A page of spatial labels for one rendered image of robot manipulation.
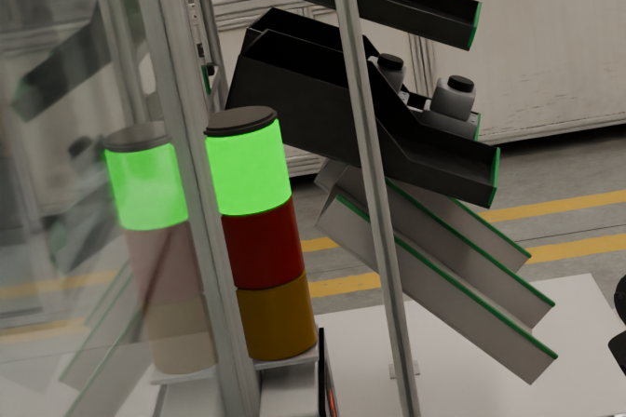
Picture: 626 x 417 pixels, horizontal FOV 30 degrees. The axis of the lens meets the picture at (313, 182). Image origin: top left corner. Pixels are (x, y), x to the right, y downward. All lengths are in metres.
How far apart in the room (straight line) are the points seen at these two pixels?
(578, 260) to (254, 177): 3.40
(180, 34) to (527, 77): 4.48
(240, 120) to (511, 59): 4.43
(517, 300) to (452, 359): 0.28
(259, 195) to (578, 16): 4.47
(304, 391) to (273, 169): 0.14
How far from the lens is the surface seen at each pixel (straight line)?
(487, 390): 1.51
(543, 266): 4.04
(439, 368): 1.58
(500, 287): 1.34
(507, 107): 5.16
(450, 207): 1.46
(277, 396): 0.75
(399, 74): 1.33
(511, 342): 1.22
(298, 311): 0.74
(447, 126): 1.34
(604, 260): 4.05
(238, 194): 0.71
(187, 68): 0.70
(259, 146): 0.70
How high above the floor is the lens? 1.59
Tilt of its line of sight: 17 degrees down
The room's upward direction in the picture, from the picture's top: 10 degrees counter-clockwise
